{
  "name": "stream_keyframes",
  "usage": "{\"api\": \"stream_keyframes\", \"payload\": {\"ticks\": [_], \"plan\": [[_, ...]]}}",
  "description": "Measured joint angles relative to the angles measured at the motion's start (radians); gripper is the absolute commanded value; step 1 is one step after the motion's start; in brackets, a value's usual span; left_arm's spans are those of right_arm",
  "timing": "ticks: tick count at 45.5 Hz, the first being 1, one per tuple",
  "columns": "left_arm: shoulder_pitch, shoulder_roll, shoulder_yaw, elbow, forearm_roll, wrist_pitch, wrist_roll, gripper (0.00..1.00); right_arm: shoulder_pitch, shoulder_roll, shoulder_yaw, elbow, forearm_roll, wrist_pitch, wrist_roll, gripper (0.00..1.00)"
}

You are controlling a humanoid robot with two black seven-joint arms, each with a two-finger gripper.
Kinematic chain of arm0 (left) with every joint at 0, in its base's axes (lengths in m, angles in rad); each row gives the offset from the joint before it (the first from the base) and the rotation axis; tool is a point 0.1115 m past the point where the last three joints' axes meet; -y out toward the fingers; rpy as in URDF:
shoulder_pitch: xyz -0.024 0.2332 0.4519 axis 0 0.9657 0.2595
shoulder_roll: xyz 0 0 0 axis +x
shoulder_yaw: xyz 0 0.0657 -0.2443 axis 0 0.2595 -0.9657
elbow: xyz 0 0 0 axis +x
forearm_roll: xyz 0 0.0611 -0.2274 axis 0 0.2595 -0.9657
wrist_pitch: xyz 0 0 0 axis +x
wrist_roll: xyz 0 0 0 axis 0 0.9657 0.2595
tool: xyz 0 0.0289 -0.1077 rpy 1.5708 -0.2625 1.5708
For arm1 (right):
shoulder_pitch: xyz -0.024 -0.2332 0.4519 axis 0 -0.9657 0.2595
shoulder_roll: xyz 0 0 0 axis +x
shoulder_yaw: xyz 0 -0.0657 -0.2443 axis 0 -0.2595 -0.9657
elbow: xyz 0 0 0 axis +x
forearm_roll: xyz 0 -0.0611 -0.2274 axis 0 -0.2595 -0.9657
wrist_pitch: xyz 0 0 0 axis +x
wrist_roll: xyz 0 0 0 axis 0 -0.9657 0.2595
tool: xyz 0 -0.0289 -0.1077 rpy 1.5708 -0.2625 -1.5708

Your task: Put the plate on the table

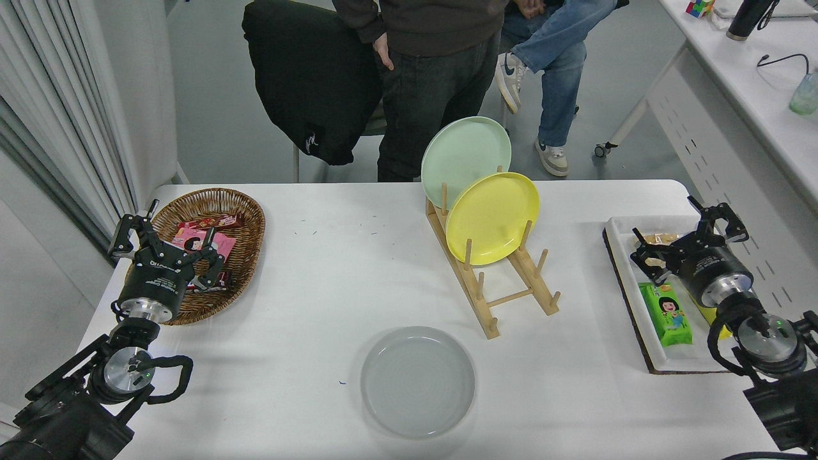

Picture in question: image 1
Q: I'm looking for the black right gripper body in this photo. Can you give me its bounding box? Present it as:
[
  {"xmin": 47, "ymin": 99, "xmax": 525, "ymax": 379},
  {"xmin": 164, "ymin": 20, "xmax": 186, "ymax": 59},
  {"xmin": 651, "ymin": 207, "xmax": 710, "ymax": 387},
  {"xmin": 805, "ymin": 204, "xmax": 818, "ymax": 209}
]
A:
[{"xmin": 668, "ymin": 245, "xmax": 745, "ymax": 297}]

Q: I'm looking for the seated person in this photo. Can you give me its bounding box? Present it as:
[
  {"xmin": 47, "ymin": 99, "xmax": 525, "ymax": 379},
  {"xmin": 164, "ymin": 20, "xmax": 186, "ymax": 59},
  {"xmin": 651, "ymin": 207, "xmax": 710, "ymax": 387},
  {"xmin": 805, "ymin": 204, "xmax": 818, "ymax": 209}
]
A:
[{"xmin": 493, "ymin": 0, "xmax": 630, "ymax": 178}]

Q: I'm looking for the black jacket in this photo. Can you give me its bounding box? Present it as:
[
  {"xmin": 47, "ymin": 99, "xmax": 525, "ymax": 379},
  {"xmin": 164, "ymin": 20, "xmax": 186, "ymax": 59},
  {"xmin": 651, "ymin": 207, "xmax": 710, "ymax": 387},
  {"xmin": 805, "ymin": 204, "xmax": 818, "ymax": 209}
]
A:
[{"xmin": 242, "ymin": 0, "xmax": 384, "ymax": 167}]

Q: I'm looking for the standing person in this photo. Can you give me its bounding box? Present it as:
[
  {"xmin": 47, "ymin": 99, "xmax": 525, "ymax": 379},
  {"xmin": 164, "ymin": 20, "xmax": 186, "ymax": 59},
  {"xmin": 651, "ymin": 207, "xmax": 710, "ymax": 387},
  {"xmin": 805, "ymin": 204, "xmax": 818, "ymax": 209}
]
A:
[{"xmin": 331, "ymin": 0, "xmax": 505, "ymax": 183}]

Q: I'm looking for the green snack packet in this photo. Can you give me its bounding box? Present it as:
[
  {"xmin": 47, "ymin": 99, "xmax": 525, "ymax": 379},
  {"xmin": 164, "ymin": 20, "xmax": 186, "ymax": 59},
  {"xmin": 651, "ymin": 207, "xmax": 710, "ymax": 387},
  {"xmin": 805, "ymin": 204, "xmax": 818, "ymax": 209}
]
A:
[{"xmin": 638, "ymin": 282, "xmax": 694, "ymax": 348}]

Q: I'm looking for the red snack bar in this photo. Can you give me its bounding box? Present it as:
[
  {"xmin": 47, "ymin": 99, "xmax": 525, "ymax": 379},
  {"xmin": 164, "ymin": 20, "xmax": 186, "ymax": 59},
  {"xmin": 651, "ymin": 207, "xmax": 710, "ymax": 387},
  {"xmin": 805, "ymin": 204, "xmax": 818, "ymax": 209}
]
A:
[{"xmin": 177, "ymin": 213, "xmax": 245, "ymax": 231}]

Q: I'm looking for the yellow snack packet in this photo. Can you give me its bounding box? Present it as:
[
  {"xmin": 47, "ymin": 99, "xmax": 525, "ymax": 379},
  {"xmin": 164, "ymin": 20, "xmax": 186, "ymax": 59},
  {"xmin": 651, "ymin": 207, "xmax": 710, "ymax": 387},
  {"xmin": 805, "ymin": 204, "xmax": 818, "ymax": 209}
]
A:
[{"xmin": 693, "ymin": 297, "xmax": 734, "ymax": 341}]

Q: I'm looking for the grey plate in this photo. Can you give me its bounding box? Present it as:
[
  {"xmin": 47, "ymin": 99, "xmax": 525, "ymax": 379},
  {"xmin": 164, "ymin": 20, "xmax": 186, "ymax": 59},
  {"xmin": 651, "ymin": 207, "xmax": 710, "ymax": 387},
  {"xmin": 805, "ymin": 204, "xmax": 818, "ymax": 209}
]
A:
[{"xmin": 360, "ymin": 326, "xmax": 475, "ymax": 440}]

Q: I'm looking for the pink snack box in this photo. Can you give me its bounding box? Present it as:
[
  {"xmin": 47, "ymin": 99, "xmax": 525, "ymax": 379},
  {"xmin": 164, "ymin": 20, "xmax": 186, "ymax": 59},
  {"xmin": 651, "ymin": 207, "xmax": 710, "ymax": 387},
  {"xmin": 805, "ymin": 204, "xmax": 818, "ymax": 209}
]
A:
[{"xmin": 169, "ymin": 227, "xmax": 236, "ymax": 263}]

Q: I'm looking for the white pleated curtain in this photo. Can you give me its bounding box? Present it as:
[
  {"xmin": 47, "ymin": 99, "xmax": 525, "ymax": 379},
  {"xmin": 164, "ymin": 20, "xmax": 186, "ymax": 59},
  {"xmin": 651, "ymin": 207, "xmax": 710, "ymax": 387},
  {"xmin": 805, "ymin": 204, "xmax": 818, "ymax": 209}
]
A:
[{"xmin": 0, "ymin": 0, "xmax": 138, "ymax": 263}]

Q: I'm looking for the green translucent cup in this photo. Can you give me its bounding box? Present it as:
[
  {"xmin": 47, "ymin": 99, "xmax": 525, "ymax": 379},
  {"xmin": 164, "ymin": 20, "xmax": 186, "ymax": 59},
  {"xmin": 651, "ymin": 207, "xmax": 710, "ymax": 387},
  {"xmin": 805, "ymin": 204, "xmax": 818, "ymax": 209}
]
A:
[{"xmin": 789, "ymin": 72, "xmax": 818, "ymax": 116}]

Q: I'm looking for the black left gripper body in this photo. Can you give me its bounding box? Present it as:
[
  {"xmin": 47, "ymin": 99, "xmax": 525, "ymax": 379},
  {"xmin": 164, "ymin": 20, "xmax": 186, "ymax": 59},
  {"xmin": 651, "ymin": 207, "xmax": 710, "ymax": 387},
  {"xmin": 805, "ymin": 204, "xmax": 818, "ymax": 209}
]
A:
[{"xmin": 120, "ymin": 254, "xmax": 189, "ymax": 309}]

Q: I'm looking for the black bottle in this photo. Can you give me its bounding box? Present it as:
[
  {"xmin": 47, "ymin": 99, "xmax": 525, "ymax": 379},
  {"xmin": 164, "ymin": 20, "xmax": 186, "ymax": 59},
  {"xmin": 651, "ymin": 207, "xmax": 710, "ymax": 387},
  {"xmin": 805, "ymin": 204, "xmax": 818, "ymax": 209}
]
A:
[{"xmin": 726, "ymin": 0, "xmax": 777, "ymax": 42}]

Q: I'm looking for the standing person's hand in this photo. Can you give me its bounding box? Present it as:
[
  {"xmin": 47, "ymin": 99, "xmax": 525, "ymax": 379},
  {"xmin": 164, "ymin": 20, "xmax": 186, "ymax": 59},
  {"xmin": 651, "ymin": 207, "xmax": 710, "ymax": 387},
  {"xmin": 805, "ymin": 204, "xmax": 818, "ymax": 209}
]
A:
[{"xmin": 371, "ymin": 32, "xmax": 393, "ymax": 71}]

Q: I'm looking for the yellow plate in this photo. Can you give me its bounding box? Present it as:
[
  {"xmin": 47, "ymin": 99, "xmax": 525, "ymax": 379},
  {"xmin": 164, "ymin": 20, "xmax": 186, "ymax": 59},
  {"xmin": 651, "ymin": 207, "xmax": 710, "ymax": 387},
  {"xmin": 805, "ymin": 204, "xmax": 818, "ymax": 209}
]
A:
[{"xmin": 445, "ymin": 172, "xmax": 541, "ymax": 266}]

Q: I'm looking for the dark snack bar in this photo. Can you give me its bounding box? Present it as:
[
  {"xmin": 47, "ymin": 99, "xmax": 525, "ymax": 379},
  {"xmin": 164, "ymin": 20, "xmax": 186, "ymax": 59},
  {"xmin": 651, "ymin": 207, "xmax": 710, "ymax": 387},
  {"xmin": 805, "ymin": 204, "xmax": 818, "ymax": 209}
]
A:
[{"xmin": 185, "ymin": 270, "xmax": 232, "ymax": 293}]

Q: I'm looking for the wooden plate rack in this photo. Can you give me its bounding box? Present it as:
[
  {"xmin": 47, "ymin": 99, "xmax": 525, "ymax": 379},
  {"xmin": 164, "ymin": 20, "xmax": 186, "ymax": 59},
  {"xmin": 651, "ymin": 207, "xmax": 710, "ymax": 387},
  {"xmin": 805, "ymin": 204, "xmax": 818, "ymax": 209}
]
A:
[{"xmin": 426, "ymin": 166, "xmax": 562, "ymax": 340}]

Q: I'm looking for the brown wicker basket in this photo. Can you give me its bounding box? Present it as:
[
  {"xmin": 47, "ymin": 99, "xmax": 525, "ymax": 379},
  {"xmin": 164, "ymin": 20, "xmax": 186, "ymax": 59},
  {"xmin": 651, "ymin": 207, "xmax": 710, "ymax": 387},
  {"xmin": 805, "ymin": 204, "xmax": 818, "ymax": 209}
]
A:
[{"xmin": 123, "ymin": 187, "xmax": 266, "ymax": 326}]

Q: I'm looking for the pale green plate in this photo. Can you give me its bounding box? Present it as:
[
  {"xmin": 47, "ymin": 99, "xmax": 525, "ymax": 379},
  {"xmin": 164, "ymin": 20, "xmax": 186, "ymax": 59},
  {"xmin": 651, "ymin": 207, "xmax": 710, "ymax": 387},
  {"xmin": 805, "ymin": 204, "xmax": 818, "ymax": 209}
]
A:
[{"xmin": 421, "ymin": 116, "xmax": 513, "ymax": 211}]

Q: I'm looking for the white rectangular tray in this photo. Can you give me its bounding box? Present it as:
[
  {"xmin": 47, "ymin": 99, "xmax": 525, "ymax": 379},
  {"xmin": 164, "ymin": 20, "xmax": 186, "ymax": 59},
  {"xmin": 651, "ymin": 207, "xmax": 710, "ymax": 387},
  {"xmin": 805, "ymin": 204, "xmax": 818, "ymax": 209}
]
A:
[{"xmin": 602, "ymin": 215, "xmax": 768, "ymax": 375}]

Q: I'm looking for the black cable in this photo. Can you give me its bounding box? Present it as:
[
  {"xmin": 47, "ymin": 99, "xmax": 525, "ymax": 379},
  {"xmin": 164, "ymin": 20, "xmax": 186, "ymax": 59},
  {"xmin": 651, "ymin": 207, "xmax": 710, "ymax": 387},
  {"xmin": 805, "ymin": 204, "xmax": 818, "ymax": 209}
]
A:
[{"xmin": 757, "ymin": 54, "xmax": 810, "ymax": 74}]

